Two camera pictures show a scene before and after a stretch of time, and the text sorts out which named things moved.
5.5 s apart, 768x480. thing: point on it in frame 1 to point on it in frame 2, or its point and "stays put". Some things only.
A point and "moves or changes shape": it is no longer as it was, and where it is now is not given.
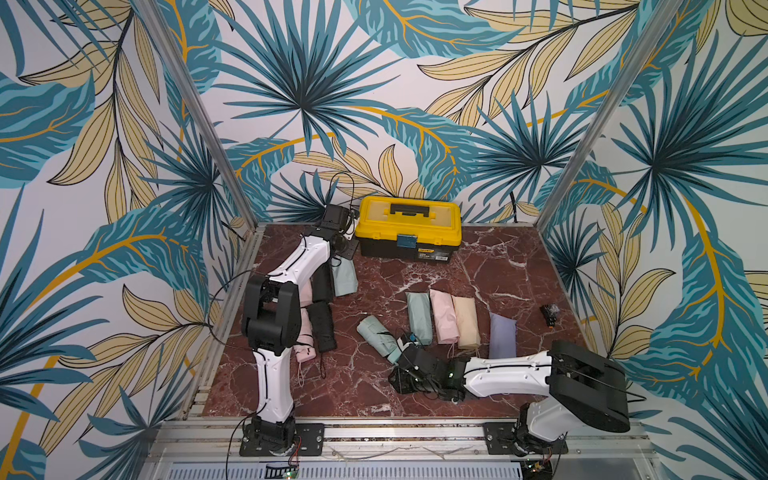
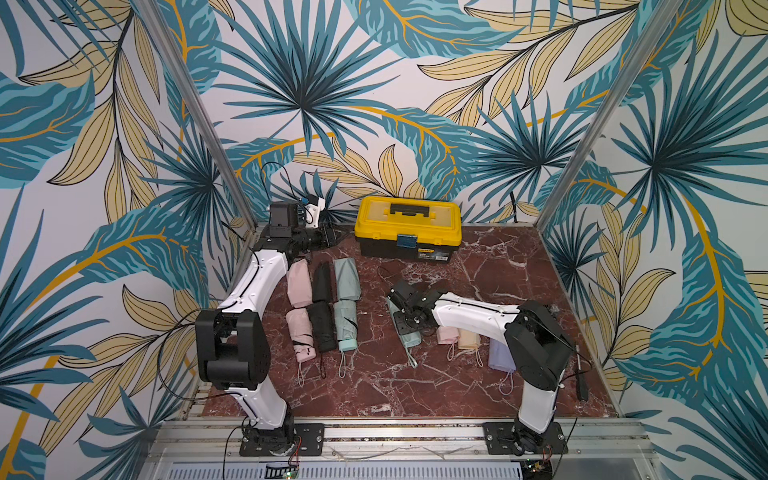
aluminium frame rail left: [195, 105] stays put
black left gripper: [352, 242] to [327, 236]
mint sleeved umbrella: [420, 318] moves or changes shape
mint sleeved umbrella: [379, 338] to [347, 324]
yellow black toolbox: [409, 228] stays put
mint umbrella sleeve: [344, 276] stays put
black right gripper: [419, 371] to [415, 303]
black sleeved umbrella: [323, 326] stays put
